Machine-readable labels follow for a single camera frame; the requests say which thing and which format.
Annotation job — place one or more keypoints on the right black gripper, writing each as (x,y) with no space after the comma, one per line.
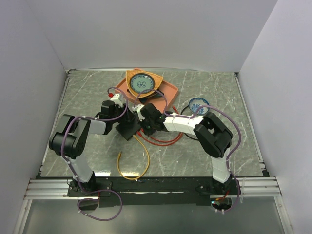
(147,132)

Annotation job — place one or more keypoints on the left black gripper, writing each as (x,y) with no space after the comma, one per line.
(128,116)

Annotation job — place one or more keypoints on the black network switch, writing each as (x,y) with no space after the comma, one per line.
(128,128)

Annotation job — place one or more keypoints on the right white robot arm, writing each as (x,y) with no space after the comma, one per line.
(212,134)

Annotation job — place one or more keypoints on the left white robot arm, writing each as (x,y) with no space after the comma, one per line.
(69,138)

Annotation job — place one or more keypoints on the dark plate under basket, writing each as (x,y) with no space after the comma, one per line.
(156,95)

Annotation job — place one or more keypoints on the salmon plastic tray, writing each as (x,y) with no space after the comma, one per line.
(168,94)

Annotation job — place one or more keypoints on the teal patterned plate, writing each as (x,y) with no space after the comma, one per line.
(141,81)

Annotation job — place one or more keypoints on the woven bamboo basket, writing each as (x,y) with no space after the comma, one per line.
(157,78)

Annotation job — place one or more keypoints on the blue white porcelain bowl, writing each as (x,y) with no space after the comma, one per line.
(196,103)

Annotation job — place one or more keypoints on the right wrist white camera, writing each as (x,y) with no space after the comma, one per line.
(137,109)

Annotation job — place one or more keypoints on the wrist white camera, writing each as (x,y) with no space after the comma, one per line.
(117,99)
(137,109)

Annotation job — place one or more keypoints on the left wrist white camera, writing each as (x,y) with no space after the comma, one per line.
(117,99)

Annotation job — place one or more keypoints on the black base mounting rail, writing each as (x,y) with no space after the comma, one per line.
(198,190)

